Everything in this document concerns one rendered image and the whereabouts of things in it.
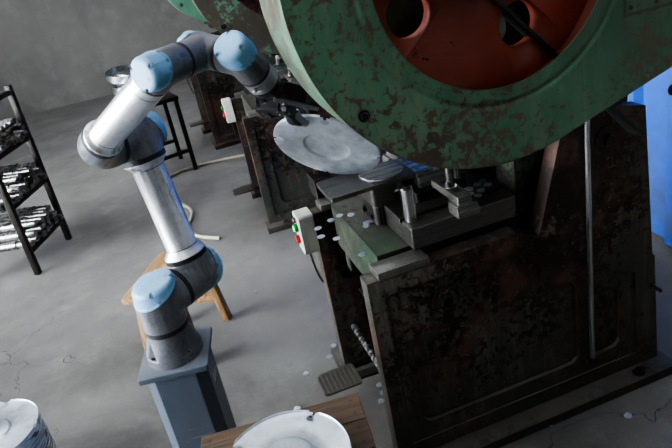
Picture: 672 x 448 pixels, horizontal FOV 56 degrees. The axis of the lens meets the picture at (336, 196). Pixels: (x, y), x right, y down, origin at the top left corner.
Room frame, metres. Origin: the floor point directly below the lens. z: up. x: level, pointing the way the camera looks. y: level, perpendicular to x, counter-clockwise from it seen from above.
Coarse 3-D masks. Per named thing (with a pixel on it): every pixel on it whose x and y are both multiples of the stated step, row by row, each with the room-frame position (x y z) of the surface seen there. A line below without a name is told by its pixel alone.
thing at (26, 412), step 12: (0, 408) 1.64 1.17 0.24; (12, 408) 1.63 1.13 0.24; (24, 408) 1.62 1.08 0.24; (36, 408) 1.61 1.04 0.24; (0, 420) 1.57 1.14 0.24; (12, 420) 1.57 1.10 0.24; (24, 420) 1.56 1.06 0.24; (36, 420) 1.54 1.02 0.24; (0, 432) 1.52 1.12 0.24; (12, 432) 1.51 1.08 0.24; (24, 432) 1.50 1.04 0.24; (0, 444) 1.47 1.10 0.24; (12, 444) 1.46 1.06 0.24
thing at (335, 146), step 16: (288, 128) 1.55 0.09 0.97; (304, 128) 1.53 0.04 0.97; (320, 128) 1.51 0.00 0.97; (336, 128) 1.49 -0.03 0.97; (288, 144) 1.61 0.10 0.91; (304, 144) 1.60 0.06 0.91; (320, 144) 1.58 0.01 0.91; (336, 144) 1.56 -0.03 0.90; (352, 144) 1.53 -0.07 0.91; (368, 144) 1.50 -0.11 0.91; (304, 160) 1.65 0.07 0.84; (320, 160) 1.63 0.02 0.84; (336, 160) 1.61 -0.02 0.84; (352, 160) 1.58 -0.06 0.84; (368, 160) 1.56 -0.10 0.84
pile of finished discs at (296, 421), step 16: (272, 416) 1.19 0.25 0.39; (288, 416) 1.18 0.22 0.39; (304, 416) 1.17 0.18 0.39; (320, 416) 1.16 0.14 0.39; (256, 432) 1.15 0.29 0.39; (272, 432) 1.14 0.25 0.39; (288, 432) 1.13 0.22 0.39; (304, 432) 1.12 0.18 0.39; (320, 432) 1.11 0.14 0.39; (336, 432) 1.10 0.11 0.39
